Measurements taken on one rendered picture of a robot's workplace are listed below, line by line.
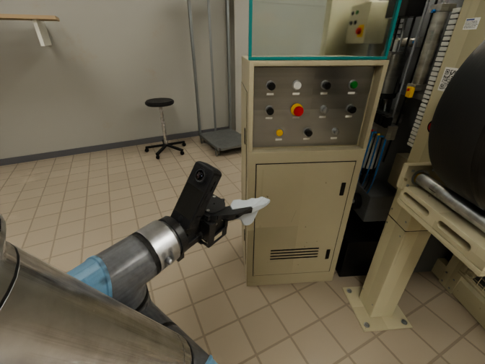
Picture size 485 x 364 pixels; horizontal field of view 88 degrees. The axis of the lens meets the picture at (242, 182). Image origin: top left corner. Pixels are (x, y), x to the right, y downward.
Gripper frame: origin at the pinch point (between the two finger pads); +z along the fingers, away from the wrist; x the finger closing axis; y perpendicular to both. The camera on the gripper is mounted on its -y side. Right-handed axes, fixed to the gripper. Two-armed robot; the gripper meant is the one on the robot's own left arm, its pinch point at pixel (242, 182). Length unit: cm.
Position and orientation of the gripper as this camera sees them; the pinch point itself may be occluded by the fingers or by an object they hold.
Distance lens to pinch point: 55.0
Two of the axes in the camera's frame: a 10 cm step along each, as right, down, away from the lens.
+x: 7.8, 4.2, -4.6
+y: -1.1, 8.2, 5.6
